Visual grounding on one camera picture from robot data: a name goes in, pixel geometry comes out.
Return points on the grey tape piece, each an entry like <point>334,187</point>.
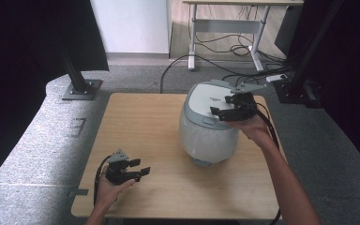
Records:
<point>78,192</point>

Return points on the dark curtain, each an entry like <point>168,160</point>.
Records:
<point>356,78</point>
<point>18,62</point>

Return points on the white desk with metal legs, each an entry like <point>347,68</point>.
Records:
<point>228,26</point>

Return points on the dark panel under desk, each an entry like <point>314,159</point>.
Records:
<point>289,31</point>

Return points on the person's left hand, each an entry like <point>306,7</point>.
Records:
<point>109,192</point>

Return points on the white rice cooker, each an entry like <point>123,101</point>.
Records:
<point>200,137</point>

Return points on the white power strip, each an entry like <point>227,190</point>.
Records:
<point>276,78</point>

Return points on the black metal stand with dark base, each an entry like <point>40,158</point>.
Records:
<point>303,68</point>

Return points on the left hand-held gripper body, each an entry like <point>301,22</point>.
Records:
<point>117,173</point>

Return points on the black metal stand with square base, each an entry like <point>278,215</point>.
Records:
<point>78,81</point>

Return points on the person's right hand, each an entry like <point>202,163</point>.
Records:
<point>256,129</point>

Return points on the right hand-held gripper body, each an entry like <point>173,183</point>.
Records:
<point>245,109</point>

